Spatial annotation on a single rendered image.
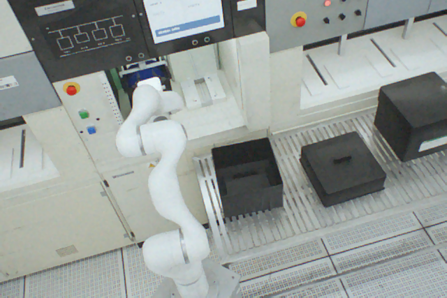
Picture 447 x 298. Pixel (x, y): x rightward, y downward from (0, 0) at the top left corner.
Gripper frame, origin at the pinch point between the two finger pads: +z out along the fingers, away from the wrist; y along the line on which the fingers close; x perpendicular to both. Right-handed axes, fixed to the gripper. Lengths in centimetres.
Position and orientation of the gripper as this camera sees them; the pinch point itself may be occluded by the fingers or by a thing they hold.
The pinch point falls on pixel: (146, 75)
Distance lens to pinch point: 207.5
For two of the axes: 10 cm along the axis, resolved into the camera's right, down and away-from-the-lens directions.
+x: -1.1, -6.7, -7.4
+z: -3.0, -6.8, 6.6
